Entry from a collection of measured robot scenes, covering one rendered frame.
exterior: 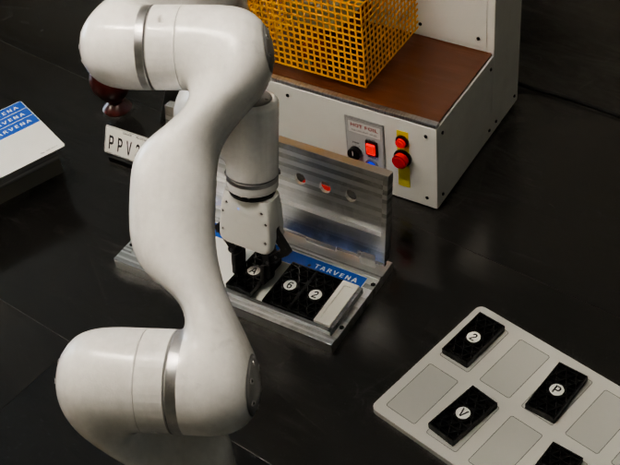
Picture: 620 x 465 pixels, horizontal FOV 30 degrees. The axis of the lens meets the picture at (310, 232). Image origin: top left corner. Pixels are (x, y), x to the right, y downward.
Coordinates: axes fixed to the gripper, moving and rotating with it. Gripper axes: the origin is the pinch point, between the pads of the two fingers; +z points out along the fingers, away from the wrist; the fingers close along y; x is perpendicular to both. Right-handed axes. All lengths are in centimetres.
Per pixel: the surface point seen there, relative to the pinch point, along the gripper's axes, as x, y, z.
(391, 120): 25.8, 11.4, -19.4
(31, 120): 8, -56, -8
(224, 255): 2.5, -7.6, 2.1
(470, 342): 3.3, 38.6, 1.9
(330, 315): -2.3, 16.5, 2.1
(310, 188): 11.0, 4.3, -11.0
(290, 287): -0.1, 7.4, 1.4
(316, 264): 7.5, 8.0, 1.0
